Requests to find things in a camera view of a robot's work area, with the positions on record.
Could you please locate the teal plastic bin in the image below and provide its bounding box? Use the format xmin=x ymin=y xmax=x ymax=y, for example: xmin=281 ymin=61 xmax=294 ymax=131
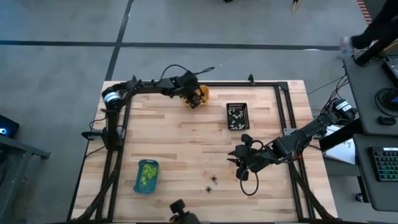
xmin=132 ymin=159 xmax=160 ymax=195

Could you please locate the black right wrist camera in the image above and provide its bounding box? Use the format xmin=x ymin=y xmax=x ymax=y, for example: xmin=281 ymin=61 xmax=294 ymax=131
xmin=236 ymin=167 xmax=251 ymax=182

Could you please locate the black aluminium table frame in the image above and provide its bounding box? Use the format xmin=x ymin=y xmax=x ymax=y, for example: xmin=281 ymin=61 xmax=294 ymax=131
xmin=67 ymin=74 xmax=343 ymax=224

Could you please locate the black monitor pole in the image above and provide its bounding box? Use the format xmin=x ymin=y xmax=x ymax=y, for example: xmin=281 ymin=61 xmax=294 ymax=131
xmin=355 ymin=29 xmax=398 ymax=67

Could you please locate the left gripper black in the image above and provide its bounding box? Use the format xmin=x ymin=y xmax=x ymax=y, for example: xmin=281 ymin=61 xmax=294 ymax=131
xmin=174 ymin=70 xmax=203 ymax=110

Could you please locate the small black box device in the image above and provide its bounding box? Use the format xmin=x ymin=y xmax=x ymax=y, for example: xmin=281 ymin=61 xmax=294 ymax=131
xmin=81 ymin=129 xmax=105 ymax=141

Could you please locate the white paper sheet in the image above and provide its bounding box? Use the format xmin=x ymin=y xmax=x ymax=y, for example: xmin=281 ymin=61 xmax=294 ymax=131
xmin=322 ymin=138 xmax=356 ymax=166

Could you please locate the black round monitor base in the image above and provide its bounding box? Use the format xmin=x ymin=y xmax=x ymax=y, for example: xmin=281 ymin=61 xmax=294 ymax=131
xmin=374 ymin=87 xmax=398 ymax=113

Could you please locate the grey computer desk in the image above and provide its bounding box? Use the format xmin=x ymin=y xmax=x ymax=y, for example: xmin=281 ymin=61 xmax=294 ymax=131
xmin=341 ymin=54 xmax=398 ymax=213

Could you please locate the black camera cable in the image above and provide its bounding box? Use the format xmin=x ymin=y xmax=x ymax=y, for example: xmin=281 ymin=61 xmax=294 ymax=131
xmin=239 ymin=169 xmax=260 ymax=197
xmin=159 ymin=64 xmax=216 ymax=82

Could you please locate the black mesh basket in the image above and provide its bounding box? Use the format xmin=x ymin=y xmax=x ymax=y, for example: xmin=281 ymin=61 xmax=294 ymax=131
xmin=226 ymin=102 xmax=251 ymax=131

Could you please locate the black device with blue light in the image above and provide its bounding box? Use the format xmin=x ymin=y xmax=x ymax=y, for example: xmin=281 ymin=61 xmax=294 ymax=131
xmin=0 ymin=114 xmax=21 ymax=139

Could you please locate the yellow plastic bin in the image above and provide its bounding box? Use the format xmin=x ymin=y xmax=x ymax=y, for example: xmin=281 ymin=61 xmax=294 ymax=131
xmin=183 ymin=85 xmax=211 ymax=108

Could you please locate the grey metal cart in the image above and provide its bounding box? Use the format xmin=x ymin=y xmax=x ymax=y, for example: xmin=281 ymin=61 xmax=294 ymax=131
xmin=0 ymin=134 xmax=52 ymax=223

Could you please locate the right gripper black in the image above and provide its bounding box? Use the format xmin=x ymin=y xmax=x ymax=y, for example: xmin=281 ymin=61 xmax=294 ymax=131
xmin=228 ymin=133 xmax=277 ymax=175

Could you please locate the black tablet device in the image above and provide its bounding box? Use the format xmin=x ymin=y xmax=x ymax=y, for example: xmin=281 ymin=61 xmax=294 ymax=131
xmin=381 ymin=57 xmax=398 ymax=88

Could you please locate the black computer keyboard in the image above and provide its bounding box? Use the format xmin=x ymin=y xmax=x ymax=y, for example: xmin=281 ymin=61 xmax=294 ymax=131
xmin=368 ymin=146 xmax=398 ymax=183

